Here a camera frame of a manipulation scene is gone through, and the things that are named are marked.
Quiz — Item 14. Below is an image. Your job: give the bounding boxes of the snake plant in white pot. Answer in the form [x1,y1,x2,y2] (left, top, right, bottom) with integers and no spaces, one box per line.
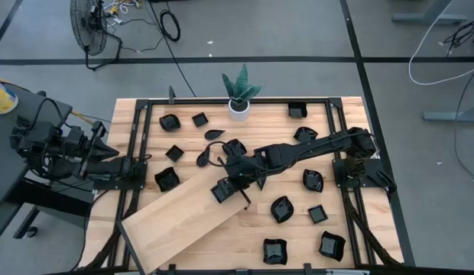
[221,63,263,122]

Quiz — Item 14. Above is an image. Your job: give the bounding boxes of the black braided cable sleeve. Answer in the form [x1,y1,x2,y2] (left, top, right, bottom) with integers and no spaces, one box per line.
[342,189,402,267]
[82,189,141,270]

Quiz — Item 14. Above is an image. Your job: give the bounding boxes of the black small square mini plate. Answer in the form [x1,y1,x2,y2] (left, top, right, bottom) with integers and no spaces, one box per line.
[209,176,236,204]
[191,112,209,128]
[307,204,330,225]
[164,144,185,163]

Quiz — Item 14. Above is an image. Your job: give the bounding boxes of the colourful cable pile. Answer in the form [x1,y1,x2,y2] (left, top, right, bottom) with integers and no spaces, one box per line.
[102,0,146,26]

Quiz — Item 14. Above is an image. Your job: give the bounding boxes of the white floor cable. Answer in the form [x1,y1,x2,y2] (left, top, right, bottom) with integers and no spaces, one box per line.
[407,0,474,87]

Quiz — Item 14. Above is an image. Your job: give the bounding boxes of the black coiled cable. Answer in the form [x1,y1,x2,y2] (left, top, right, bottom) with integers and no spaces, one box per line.
[147,0,198,99]

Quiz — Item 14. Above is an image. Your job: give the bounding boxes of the grey desk foot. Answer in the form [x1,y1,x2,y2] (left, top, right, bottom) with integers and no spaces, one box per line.
[423,101,474,124]
[391,0,469,24]

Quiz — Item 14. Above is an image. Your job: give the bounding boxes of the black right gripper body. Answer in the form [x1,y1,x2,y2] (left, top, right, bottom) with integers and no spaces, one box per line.
[222,150,269,189]

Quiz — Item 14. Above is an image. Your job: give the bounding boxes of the yellow floor cable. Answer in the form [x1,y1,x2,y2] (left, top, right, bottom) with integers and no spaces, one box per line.
[70,109,96,127]

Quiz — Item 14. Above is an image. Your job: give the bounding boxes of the black cable bundle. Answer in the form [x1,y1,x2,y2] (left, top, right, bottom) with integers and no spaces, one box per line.
[443,11,474,50]

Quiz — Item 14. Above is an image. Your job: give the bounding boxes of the wooden riser shelf black legs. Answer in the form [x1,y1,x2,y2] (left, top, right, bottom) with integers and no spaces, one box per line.
[116,156,254,275]

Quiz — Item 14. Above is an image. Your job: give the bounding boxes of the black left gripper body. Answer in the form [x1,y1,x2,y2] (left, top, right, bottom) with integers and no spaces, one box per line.
[64,121,107,161]

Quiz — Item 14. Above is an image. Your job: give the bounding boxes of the black aluminium table frame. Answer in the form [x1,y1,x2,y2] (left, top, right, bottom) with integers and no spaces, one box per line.
[82,95,406,275]

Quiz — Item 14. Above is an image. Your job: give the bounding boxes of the yellow white tub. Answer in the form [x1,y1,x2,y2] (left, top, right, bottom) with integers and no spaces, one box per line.
[0,78,20,115]

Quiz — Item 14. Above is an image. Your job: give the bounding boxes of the black floor fan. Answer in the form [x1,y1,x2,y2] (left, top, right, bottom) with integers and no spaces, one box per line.
[70,0,124,73]

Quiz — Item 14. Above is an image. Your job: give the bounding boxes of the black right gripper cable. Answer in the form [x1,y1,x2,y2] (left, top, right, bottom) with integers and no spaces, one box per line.
[205,140,238,168]

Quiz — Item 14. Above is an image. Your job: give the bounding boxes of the black wavy square mini plate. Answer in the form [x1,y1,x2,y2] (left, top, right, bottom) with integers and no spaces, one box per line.
[318,230,347,263]
[262,238,289,266]
[154,166,181,193]

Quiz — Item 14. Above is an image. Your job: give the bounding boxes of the black rounded square mini plate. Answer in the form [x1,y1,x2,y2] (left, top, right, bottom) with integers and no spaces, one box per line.
[158,113,182,133]
[287,100,308,119]

